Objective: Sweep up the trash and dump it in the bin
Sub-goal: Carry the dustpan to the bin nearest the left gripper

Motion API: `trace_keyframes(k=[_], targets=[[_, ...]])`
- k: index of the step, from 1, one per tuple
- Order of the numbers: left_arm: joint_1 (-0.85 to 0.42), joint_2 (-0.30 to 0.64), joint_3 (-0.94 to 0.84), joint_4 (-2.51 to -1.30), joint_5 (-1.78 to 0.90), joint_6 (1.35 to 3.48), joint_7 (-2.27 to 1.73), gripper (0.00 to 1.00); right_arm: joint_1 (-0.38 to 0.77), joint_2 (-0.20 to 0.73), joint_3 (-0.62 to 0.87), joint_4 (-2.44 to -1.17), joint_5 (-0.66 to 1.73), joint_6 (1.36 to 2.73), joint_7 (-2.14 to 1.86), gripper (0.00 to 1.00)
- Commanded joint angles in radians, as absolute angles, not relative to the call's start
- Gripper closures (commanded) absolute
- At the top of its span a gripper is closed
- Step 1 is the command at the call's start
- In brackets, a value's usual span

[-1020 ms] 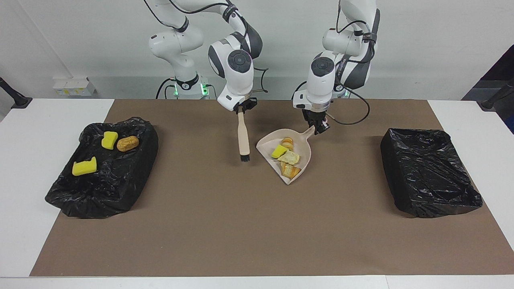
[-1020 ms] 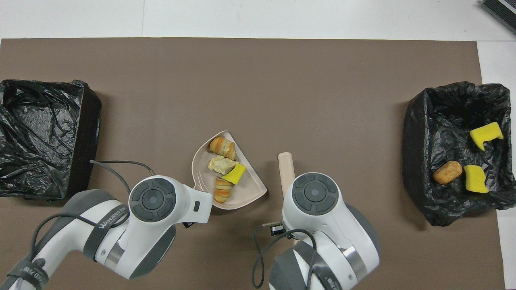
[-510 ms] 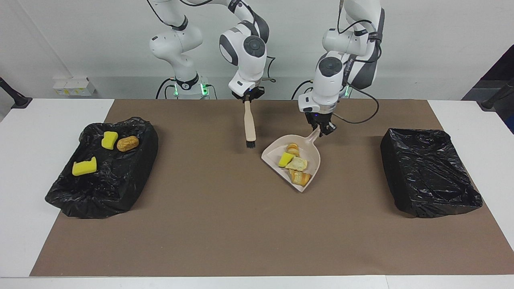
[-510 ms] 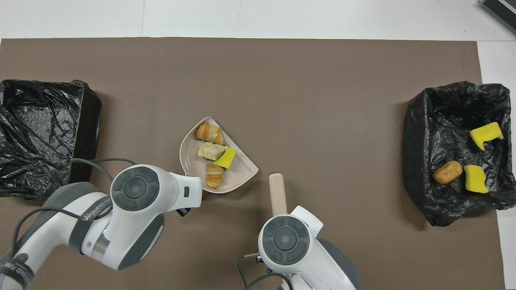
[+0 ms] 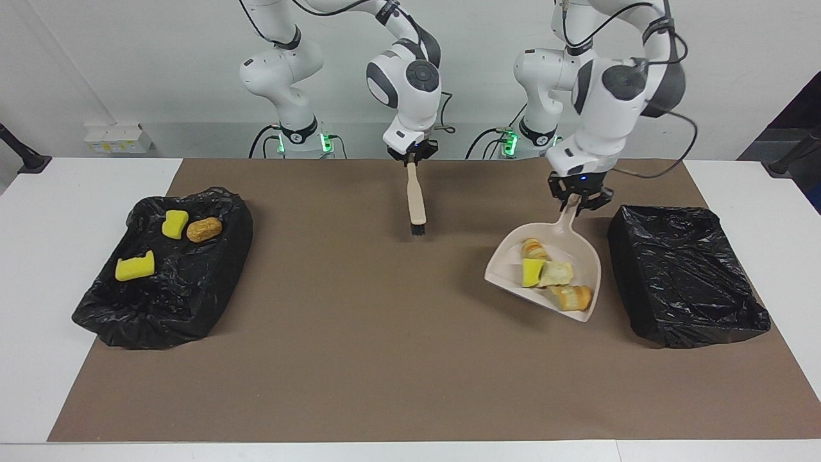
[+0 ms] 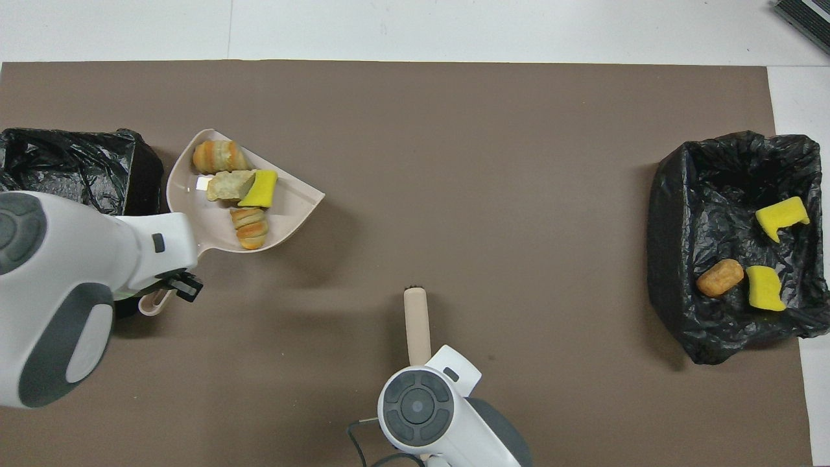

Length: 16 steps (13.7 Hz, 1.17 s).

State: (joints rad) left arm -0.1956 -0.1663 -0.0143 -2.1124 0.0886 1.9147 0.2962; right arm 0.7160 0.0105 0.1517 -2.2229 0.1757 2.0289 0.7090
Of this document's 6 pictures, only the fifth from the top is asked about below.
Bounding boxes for notched yellow sponge piece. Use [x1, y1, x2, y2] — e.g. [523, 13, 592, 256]
[115, 250, 157, 282]

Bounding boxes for brown cork-like lump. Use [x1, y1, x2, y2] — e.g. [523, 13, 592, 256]
[187, 217, 223, 243]

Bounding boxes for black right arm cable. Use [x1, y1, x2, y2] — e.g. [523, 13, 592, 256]
[239, 0, 457, 137]

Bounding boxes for black base power cable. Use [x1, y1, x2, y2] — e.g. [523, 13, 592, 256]
[249, 125, 283, 159]
[465, 125, 514, 160]

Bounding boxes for black stand foot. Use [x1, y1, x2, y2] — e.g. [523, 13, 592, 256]
[762, 125, 821, 177]
[0, 123, 52, 174]

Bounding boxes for brown table mat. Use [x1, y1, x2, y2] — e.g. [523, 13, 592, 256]
[47, 158, 821, 443]

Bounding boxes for black bag-lined bin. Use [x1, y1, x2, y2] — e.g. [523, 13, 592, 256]
[608, 205, 772, 349]
[72, 187, 254, 350]

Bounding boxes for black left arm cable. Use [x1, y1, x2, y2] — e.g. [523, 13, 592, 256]
[559, 0, 700, 180]

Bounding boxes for dark blue panel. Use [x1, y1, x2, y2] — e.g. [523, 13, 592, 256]
[738, 71, 821, 216]

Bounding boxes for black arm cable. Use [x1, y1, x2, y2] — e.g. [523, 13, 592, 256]
[559, 0, 700, 180]
[239, 0, 457, 137]

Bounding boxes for beige plastic dustpan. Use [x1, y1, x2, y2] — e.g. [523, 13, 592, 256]
[484, 194, 602, 323]

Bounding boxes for beige hand brush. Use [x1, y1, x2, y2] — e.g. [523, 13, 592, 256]
[407, 162, 427, 235]

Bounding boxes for wavy yellow sponge piece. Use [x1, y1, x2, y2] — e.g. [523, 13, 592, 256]
[162, 210, 190, 240]

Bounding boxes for white box on table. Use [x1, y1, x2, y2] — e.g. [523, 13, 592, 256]
[85, 123, 155, 155]

